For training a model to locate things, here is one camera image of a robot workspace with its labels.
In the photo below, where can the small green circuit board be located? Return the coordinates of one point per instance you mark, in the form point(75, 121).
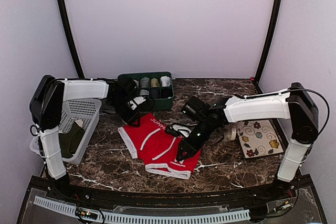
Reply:
point(86, 214)

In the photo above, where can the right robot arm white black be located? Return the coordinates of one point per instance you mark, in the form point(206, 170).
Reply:
point(294, 104)

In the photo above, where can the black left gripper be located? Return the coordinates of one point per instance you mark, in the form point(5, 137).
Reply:
point(131, 118)

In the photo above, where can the green divided organizer tray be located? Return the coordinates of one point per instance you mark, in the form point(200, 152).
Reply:
point(151, 104)

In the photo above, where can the floral square tile coaster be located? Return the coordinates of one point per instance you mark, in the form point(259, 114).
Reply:
point(258, 139)

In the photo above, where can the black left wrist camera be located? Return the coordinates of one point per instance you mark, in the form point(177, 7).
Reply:
point(129, 87)

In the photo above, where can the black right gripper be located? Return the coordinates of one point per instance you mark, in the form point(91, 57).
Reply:
point(184, 146)

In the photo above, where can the grey slotted cable duct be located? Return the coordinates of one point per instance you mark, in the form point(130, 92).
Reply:
point(127, 214)

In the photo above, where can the black right frame post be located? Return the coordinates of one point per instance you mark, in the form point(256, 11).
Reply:
point(268, 41)

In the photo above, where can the black left frame post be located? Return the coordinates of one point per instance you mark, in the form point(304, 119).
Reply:
point(69, 38)

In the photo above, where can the red boxer briefs white trim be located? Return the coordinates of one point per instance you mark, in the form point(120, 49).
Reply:
point(158, 150)

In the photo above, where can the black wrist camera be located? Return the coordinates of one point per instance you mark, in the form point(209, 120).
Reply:
point(195, 109)
point(129, 87)

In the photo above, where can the black rolled underwear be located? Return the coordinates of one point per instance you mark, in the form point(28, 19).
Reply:
point(166, 93)

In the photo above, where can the light grey rolled underwear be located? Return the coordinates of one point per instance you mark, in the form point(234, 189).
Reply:
point(144, 92)

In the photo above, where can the navy rolled underwear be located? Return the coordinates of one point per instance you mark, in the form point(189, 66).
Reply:
point(154, 94)

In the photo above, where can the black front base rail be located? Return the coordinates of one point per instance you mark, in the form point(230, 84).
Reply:
point(300, 204)

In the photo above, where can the dark green garment in basket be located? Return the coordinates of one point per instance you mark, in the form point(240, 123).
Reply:
point(70, 141)

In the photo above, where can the dark grey rolled underwear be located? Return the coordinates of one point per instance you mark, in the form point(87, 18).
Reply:
point(145, 82)

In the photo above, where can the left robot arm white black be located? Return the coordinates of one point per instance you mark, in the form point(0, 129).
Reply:
point(49, 97)

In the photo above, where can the white rolled underwear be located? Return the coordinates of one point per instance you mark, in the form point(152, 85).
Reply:
point(165, 81)

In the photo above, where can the seashell coral ceramic mug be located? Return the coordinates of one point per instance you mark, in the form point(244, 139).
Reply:
point(230, 132)

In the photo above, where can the white perforated laundry basket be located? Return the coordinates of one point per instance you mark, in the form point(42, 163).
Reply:
point(76, 121)

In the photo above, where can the black frame post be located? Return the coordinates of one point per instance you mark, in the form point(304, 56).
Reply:
point(69, 38)
point(268, 41)

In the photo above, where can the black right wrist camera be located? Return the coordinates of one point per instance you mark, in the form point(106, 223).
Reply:
point(195, 109)

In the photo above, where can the olive rolled underwear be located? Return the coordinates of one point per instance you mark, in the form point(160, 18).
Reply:
point(154, 83)

